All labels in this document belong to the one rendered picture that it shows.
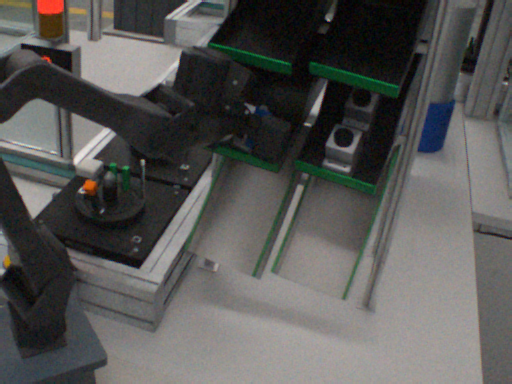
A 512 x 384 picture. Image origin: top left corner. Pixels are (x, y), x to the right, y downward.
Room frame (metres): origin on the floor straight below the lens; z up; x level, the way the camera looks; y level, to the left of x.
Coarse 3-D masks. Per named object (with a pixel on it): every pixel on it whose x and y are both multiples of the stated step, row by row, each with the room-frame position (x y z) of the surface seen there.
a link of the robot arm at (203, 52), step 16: (192, 48) 0.72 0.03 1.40; (208, 48) 0.74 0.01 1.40; (192, 64) 0.69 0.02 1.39; (208, 64) 0.69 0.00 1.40; (224, 64) 0.70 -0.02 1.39; (176, 80) 0.69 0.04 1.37; (192, 80) 0.69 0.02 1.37; (208, 80) 0.69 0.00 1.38; (224, 80) 0.70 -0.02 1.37; (144, 96) 0.69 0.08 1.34; (160, 96) 0.69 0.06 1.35; (176, 96) 0.68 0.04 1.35; (192, 96) 0.68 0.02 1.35; (208, 96) 0.68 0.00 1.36; (176, 112) 0.66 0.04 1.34; (192, 112) 0.65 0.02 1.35; (160, 128) 0.63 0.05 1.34; (176, 128) 0.64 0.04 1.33; (160, 144) 0.62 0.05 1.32
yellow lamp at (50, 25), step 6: (60, 12) 1.13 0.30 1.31; (42, 18) 1.11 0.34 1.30; (48, 18) 1.11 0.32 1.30; (54, 18) 1.12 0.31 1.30; (60, 18) 1.13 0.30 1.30; (42, 24) 1.11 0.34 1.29; (48, 24) 1.11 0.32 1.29; (54, 24) 1.12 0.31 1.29; (60, 24) 1.13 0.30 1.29; (42, 30) 1.12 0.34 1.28; (48, 30) 1.11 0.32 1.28; (54, 30) 1.12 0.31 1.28; (60, 30) 1.13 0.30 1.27; (42, 36) 1.12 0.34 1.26; (48, 36) 1.11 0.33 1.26; (54, 36) 1.12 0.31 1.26
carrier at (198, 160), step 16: (112, 144) 1.21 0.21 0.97; (128, 144) 1.22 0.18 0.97; (112, 160) 1.14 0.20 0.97; (128, 160) 1.15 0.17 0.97; (160, 160) 1.14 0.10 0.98; (192, 160) 1.17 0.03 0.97; (208, 160) 1.17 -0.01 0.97; (160, 176) 1.09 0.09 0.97; (176, 176) 1.10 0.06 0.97; (192, 176) 1.10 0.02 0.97
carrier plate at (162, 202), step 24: (72, 192) 1.01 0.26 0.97; (168, 192) 1.04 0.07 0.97; (48, 216) 0.92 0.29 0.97; (72, 216) 0.93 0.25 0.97; (144, 216) 0.95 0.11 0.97; (168, 216) 0.95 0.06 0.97; (72, 240) 0.86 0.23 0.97; (96, 240) 0.86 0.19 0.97; (120, 240) 0.87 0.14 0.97; (144, 240) 0.87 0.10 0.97
